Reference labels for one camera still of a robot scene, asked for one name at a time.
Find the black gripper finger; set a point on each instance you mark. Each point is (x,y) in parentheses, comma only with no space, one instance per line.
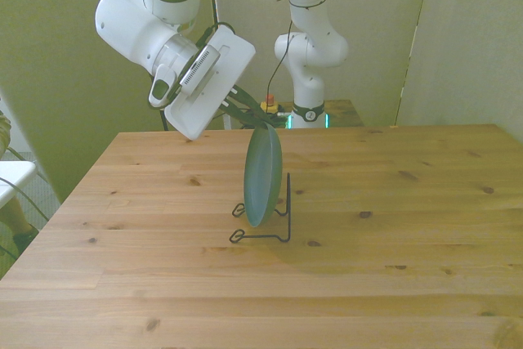
(239,114)
(250,101)

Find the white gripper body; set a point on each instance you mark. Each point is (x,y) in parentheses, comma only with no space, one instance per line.
(220,79)

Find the teal round plate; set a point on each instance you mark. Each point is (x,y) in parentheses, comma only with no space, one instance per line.
(261,177)

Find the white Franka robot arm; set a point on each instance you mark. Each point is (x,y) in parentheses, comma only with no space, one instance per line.
(135,34)

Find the yellow emergency stop button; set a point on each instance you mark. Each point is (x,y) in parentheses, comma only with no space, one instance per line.
(269,106)

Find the white side table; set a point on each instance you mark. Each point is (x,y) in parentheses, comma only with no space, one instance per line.
(14,179)

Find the person leg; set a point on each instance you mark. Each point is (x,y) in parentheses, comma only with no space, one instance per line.
(17,218)

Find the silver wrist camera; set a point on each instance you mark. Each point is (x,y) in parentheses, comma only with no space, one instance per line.
(200,70)

